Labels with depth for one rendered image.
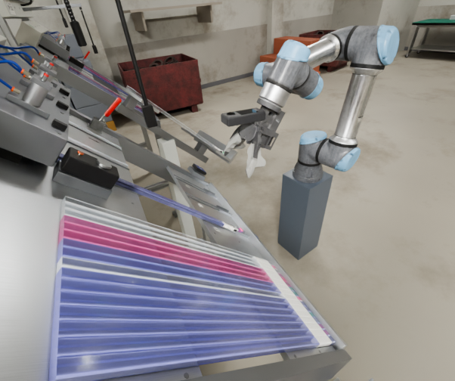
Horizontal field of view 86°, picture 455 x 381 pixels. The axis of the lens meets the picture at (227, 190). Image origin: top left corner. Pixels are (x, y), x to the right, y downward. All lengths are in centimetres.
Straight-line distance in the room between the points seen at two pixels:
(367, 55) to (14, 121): 100
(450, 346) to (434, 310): 17
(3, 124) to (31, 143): 3
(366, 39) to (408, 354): 130
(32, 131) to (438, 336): 165
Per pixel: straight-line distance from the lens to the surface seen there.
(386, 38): 107
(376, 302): 159
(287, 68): 69
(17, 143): 43
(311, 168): 125
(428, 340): 160
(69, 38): 401
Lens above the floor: 129
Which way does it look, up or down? 37 degrees down
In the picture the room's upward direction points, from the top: 5 degrees counter-clockwise
